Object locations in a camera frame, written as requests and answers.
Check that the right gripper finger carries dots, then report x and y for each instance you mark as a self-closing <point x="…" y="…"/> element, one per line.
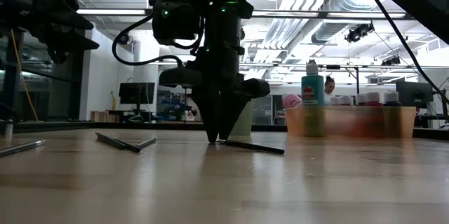
<point x="207" y="111"/>
<point x="231" y="111"/>

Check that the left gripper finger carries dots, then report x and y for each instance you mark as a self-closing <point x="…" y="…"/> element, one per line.
<point x="73" y="20"/>
<point x="70" y="43"/>

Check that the tall pink paint bottle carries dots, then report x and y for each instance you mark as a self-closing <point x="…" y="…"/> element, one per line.
<point x="292" y="101"/>

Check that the tall teal paint bottle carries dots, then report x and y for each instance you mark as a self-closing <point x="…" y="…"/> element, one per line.
<point x="312" y="90"/>

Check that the red-brown paint bottle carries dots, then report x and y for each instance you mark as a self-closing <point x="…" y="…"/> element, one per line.
<point x="372" y="97"/>

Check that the light green plastic cup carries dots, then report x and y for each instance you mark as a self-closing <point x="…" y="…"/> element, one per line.
<point x="245" y="122"/>

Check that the shelf with blue bins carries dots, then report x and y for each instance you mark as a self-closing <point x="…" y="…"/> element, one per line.
<point x="172" y="106"/>

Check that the black overhead light bar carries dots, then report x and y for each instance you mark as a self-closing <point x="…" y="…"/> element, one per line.
<point x="112" y="12"/>

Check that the black ceiling spotlight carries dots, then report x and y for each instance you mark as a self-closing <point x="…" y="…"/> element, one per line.
<point x="358" y="32"/>
<point x="123" y="38"/>

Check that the brown wooden box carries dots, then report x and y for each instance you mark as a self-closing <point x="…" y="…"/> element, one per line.
<point x="103" y="116"/>

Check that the person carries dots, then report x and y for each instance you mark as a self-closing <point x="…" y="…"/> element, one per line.
<point x="329" y="87"/>

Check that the small white cylinder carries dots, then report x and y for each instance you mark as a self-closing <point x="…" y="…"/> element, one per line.
<point x="8" y="131"/>

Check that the orange translucent plastic bin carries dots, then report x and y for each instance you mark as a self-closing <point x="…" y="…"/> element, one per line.
<point x="350" y="124"/>

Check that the black table frame rail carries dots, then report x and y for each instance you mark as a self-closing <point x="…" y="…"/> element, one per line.
<point x="158" y="125"/>

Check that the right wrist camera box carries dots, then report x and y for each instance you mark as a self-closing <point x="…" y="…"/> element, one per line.
<point x="175" y="18"/>

